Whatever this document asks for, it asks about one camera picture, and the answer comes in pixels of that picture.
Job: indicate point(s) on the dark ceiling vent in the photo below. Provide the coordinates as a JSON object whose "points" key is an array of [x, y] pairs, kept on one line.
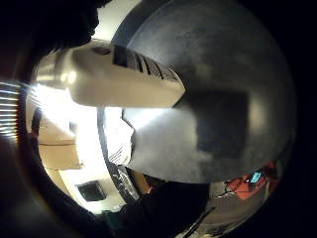
{"points": [[91, 191]]}

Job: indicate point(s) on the the person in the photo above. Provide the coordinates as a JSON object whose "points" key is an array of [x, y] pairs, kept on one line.
{"points": [[168, 208]]}

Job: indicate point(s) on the window blinds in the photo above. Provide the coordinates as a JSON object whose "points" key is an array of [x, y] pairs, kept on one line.
{"points": [[8, 109]]}

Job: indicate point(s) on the light wooden cabinet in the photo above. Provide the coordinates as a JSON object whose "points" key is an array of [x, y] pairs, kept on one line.
{"points": [[57, 148]]}

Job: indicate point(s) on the white plastic device with vents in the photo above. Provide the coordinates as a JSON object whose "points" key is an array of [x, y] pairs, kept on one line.
{"points": [[115, 82]]}

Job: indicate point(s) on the red bag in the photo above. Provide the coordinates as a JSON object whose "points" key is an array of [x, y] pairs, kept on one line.
{"points": [[249, 186]]}

